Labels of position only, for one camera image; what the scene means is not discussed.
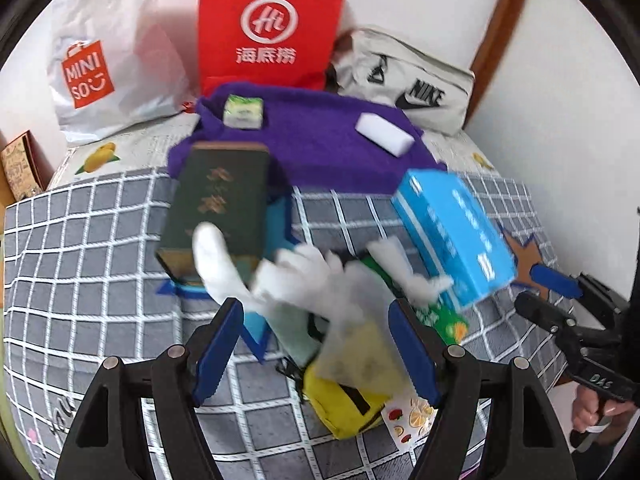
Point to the green tissue packet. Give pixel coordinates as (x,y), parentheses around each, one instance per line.
(243,111)

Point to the grey checked blanket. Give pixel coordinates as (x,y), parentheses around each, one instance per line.
(90,260)

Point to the white cloth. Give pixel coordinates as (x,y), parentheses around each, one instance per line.
(300,272)

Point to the fruit-print tissue packet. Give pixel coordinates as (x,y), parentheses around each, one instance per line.
(400,422)

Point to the brown cardboard box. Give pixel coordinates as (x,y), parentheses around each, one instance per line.
(17,165)

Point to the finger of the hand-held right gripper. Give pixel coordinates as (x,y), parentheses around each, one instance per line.
(555,281)
(542,310)

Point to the pale green cloth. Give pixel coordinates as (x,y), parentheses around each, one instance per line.
(295,332)

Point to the purple towel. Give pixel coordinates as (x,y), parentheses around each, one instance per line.
(325,145)

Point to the brown wooden frame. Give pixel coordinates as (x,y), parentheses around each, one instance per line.
(502,15)

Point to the blue cardboard box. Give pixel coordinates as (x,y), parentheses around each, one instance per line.
(450,230)

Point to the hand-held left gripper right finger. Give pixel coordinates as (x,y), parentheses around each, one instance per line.
(415,355)

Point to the beige fabric bag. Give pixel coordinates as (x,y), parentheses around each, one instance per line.
(415,80)

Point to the person's right hand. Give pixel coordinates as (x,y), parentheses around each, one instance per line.
(587,412)

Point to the white plastic shopping bag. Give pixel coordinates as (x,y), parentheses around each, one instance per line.
(115,35)

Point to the dark green box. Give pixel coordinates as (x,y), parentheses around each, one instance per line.
(220,200)

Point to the green printed packet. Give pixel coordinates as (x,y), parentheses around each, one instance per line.
(445,322)

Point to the white sock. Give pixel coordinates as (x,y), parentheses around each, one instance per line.
(217,260)

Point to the red shopping bag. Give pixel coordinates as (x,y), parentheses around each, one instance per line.
(270,25)

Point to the fruit-print bedsheet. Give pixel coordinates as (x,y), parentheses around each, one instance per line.
(140,145)

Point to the white tissue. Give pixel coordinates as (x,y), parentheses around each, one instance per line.
(395,265)

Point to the white sponge block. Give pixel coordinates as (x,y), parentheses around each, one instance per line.
(385,132)

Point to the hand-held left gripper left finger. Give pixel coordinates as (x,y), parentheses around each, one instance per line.
(220,350)

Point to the yellow pouch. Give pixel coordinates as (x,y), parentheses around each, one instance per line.
(335,405)

